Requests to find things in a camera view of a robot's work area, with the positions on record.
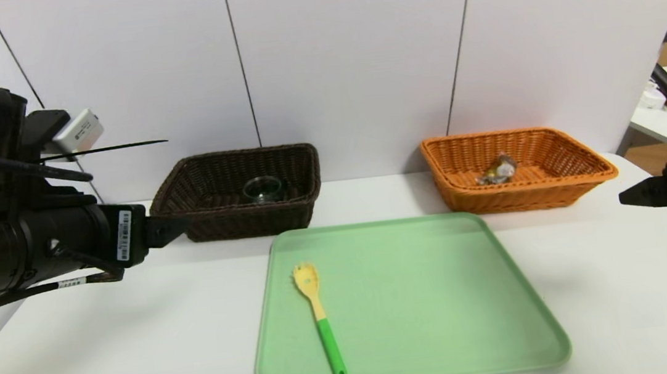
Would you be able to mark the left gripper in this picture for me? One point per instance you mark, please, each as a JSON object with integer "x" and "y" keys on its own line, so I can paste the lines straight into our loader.
{"x": 128, "y": 234}

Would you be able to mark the chocolate cookie pack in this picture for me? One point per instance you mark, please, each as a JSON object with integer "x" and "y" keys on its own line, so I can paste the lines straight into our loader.
{"x": 498, "y": 170}

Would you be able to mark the dark brown wicker basket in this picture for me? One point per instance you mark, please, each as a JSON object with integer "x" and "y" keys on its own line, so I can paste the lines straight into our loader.
{"x": 219, "y": 224}

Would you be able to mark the orange wicker basket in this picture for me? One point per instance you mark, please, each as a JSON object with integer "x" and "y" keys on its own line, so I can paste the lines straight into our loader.
{"x": 514, "y": 196}

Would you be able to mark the small white container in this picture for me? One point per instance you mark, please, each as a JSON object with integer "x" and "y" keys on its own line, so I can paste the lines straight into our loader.
{"x": 650, "y": 98}

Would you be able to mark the light green plastic tray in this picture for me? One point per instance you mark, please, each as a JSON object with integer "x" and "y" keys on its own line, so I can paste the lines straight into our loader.
{"x": 399, "y": 341}

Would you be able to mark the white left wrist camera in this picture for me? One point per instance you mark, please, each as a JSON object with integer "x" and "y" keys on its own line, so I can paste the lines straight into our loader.
{"x": 80, "y": 132}

